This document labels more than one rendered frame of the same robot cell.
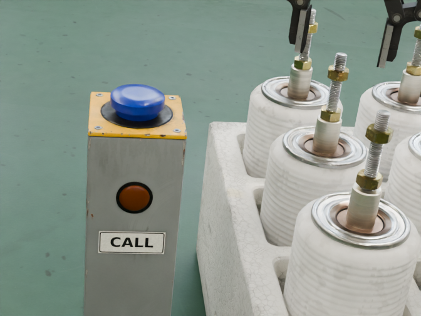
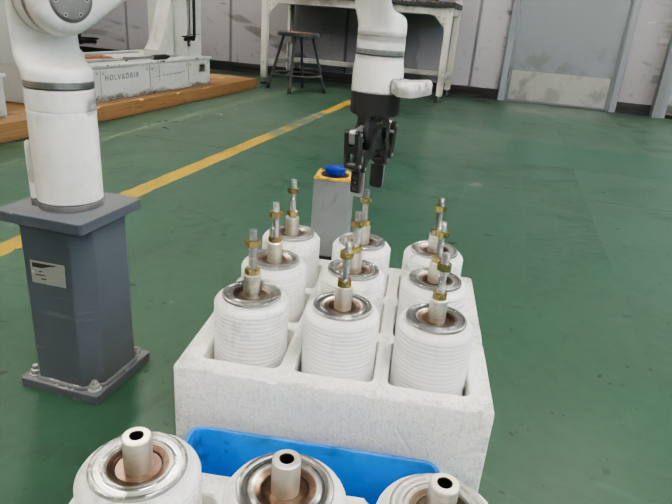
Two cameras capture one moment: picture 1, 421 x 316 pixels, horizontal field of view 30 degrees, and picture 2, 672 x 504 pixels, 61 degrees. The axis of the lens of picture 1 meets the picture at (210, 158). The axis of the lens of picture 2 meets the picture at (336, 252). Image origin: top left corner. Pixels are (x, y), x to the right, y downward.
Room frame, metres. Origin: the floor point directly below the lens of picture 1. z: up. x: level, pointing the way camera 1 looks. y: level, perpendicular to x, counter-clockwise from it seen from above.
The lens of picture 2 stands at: (0.83, -0.96, 0.59)
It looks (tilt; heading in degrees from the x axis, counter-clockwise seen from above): 22 degrees down; 106
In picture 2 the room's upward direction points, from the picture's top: 5 degrees clockwise
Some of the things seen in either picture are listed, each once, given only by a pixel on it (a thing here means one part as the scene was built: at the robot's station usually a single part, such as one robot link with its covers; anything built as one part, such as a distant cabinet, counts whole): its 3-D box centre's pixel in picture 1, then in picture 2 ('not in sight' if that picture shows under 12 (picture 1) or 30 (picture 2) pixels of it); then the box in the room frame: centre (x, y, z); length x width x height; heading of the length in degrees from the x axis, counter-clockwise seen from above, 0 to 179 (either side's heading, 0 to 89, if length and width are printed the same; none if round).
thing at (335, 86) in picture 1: (334, 94); (365, 212); (0.63, -0.10, 0.30); 0.01 x 0.01 x 0.08
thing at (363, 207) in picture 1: (363, 205); (292, 225); (0.51, -0.12, 0.26); 0.02 x 0.02 x 0.03
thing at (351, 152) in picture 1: (324, 147); (362, 241); (0.63, -0.10, 0.25); 0.08 x 0.08 x 0.01
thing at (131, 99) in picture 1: (137, 105); (335, 171); (0.53, 0.06, 0.32); 0.04 x 0.04 x 0.02
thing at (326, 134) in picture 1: (326, 134); (362, 234); (0.63, -0.10, 0.26); 0.02 x 0.02 x 0.03
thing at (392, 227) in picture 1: (360, 220); (291, 233); (0.51, -0.12, 0.25); 0.08 x 0.08 x 0.01
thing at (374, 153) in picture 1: (373, 158); (293, 202); (0.51, -0.12, 0.31); 0.01 x 0.01 x 0.08
